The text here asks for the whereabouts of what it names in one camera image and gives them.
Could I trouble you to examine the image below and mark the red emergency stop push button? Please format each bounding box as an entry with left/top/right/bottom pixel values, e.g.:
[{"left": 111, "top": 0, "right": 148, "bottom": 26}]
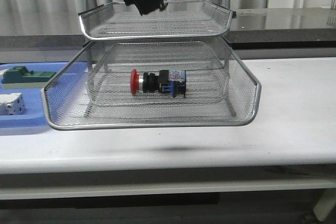
[{"left": 130, "top": 69, "right": 187, "bottom": 98}]

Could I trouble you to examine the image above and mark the silver mesh tray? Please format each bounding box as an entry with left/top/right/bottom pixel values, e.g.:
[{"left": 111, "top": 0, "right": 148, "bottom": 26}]
[
  {"left": 86, "top": 72, "right": 226, "bottom": 107},
  {"left": 78, "top": 0, "right": 235, "bottom": 40},
  {"left": 40, "top": 40, "right": 262, "bottom": 131}
]

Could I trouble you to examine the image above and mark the grey stone counter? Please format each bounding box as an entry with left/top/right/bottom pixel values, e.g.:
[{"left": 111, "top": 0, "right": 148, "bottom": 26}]
[{"left": 1, "top": 8, "right": 335, "bottom": 50}]

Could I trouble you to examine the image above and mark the green and beige electrical module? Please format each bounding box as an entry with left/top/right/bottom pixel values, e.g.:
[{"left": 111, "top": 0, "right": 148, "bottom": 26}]
[{"left": 1, "top": 66, "right": 56, "bottom": 89}]

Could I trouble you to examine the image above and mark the blue plastic tray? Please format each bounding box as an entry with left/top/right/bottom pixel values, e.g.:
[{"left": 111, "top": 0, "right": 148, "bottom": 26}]
[{"left": 0, "top": 62, "right": 87, "bottom": 130}]

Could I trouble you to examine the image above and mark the white circuit breaker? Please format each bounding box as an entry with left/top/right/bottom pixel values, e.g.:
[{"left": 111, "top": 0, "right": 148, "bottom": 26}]
[{"left": 1, "top": 93, "right": 26, "bottom": 115}]

